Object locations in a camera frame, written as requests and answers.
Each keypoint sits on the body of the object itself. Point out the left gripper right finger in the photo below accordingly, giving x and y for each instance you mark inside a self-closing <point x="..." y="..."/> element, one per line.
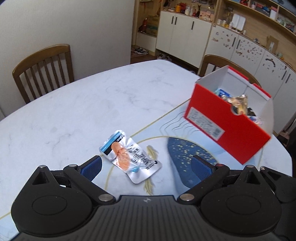
<point x="211" y="177"/>

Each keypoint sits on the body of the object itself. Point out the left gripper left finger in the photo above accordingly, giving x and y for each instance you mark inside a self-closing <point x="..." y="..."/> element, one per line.
<point x="81" y="178"/>

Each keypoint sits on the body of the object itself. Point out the gold foil snack bag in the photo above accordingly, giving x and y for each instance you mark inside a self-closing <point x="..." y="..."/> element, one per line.
<point x="239" y="104"/>

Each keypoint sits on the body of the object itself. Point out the blue wafer packet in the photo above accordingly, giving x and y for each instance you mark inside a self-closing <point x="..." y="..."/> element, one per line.
<point x="220" y="92"/>

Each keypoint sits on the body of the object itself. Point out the pink white bread packet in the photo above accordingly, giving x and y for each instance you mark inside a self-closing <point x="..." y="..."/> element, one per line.
<point x="255" y="119"/>

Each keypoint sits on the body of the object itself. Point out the red shoe box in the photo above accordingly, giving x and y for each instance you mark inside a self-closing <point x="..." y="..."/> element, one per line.
<point x="235" y="132"/>

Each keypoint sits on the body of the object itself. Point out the wooden chair right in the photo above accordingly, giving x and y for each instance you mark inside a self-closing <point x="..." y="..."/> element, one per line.
<point x="219" y="62"/>

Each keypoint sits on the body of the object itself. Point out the wooden chair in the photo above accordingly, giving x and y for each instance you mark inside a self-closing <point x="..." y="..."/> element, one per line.
<point x="44" y="71"/>
<point x="219" y="62"/>

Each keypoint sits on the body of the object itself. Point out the wooden chair far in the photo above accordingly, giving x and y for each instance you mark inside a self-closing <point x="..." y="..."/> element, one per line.
<point x="44" y="71"/>

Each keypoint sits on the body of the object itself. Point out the white sneakers pair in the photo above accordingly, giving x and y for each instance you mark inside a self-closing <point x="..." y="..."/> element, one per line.
<point x="162" y="56"/>

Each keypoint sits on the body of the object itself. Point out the black sneakers pair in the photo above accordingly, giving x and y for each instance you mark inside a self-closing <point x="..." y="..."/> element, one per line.
<point x="141" y="51"/>

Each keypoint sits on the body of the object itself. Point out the white wall cupboards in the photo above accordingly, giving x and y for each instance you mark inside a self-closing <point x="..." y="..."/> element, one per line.
<point x="258" y="36"/>

